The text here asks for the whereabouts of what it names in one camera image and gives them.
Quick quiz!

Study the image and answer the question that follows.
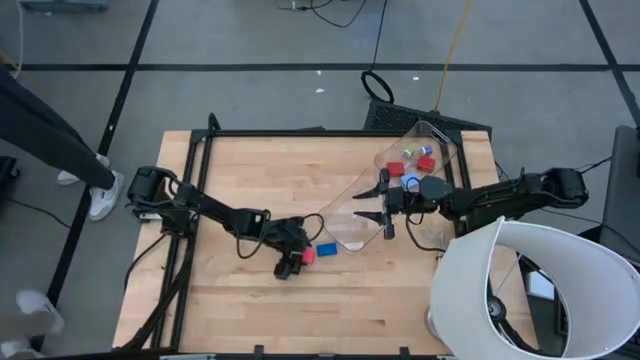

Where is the black perforated panel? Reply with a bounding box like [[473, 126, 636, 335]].
[[363, 98, 494, 146]]

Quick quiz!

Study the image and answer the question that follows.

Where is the black floor cable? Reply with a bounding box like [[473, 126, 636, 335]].
[[277, 0, 369, 29]]

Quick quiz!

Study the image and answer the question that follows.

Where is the black aluminium table frame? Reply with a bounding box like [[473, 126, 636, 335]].
[[117, 112, 474, 351]]

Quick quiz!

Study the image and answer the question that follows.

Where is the white floor cable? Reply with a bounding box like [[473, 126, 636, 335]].
[[13, 0, 25, 80]]

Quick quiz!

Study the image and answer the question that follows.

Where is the yellow hanging cable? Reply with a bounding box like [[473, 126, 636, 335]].
[[433, 0, 474, 114]]

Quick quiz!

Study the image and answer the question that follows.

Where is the blue grey floor foot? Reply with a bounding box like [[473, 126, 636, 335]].
[[19, 0, 109, 14]]

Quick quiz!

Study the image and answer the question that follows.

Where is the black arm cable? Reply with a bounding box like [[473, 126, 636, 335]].
[[402, 177, 449, 254], [234, 212, 326, 260]]

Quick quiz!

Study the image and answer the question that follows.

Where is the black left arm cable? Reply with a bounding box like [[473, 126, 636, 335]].
[[234, 212, 326, 260]]

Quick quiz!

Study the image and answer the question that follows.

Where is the person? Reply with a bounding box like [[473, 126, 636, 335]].
[[0, 62, 126, 224]]

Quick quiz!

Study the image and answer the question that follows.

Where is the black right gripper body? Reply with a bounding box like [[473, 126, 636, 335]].
[[379, 168, 454, 240]]

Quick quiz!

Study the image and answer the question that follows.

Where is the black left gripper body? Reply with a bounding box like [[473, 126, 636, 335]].
[[262, 217, 311, 280]]

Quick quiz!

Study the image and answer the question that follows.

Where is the black hanging cable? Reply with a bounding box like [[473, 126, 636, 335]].
[[360, 0, 396, 105]]

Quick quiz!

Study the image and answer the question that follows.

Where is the clear plastic piece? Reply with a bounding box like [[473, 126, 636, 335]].
[[422, 224, 451, 261]]

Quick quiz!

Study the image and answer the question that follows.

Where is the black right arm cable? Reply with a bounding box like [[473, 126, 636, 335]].
[[402, 177, 449, 254]]

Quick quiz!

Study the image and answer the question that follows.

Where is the dark grey cabinet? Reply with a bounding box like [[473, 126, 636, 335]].
[[599, 124, 640, 251]]

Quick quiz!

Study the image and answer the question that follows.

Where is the white lamp shade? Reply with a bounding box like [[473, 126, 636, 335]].
[[428, 214, 640, 360]]

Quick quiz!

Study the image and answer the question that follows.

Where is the clear plastic bin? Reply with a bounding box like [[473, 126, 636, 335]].
[[317, 166, 411, 253], [373, 119, 459, 194]]

